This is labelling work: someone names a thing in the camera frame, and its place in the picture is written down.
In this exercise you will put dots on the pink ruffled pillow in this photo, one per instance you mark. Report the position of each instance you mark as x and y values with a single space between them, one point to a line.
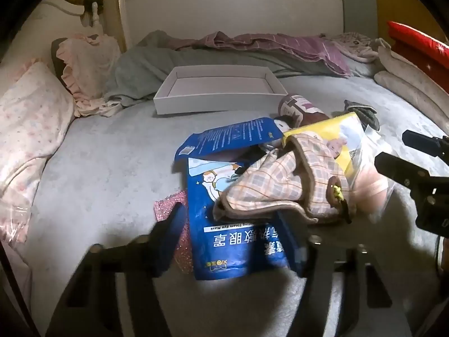
87 66

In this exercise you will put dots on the white cardboard box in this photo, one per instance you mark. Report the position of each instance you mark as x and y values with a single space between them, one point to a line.
217 87

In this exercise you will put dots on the floral pink pillow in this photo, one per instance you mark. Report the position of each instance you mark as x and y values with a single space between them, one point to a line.
31 119

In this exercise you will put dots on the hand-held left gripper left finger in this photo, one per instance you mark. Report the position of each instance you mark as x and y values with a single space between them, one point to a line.
175 238

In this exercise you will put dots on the yellow packet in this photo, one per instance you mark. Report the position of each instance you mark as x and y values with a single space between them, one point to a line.
350 130

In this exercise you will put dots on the clear bag with pink item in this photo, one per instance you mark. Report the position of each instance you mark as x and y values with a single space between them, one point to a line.
371 189

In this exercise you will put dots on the green blanket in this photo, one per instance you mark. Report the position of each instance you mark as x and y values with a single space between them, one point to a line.
147 66

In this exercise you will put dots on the blue cartoon eye mask packet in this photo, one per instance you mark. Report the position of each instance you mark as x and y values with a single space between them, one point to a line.
217 238

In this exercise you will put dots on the cream folded quilt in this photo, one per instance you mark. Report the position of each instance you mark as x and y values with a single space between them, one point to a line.
403 84

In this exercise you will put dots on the white bed headboard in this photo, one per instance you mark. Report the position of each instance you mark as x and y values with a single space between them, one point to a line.
52 17

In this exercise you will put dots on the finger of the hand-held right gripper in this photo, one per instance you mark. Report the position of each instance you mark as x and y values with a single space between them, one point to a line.
403 170
422 144

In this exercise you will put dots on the pink glitter sponge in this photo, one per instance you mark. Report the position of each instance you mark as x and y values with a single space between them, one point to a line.
163 207

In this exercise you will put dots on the blue packet with white text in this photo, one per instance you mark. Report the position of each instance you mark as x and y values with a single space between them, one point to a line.
224 137

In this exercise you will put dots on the beige plaid pouch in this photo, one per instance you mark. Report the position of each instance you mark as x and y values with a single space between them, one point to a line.
273 179

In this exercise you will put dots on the white crumpled cloth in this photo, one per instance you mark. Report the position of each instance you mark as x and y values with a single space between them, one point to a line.
109 108

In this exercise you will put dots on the floral patterned cloth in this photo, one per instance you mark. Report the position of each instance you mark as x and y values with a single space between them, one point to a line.
350 44

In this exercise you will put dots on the purple striped blanket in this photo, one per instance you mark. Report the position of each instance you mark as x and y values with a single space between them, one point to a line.
308 47

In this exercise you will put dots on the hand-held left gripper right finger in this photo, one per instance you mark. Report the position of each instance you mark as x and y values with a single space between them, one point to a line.
294 249

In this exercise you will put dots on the white plush toy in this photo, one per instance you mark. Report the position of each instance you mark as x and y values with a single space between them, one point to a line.
280 124

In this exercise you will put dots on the grey plaid pouch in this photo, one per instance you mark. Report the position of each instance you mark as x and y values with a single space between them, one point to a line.
364 116

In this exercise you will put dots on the red cushion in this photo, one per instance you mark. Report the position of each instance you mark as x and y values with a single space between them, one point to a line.
421 42

